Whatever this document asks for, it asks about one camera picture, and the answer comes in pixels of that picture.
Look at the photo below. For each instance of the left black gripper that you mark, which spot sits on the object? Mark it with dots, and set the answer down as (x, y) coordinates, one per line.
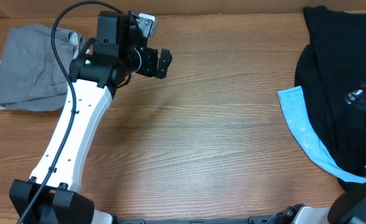
(149, 68)

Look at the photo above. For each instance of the black t-shirt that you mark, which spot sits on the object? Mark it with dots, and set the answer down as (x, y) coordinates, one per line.
(330, 66)

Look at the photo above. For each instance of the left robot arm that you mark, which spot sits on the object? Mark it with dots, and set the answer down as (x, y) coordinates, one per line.
(104, 64)

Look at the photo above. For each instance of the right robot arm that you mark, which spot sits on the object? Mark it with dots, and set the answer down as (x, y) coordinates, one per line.
(349, 207)

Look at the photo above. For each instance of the light blue printed t-shirt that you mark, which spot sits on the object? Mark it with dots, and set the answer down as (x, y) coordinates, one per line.
(295, 113)

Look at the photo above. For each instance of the black garment under pile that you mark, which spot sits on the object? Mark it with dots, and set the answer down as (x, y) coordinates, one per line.
(348, 186)

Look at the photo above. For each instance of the folded grey trousers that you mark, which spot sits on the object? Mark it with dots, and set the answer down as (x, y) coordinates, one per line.
(30, 68)

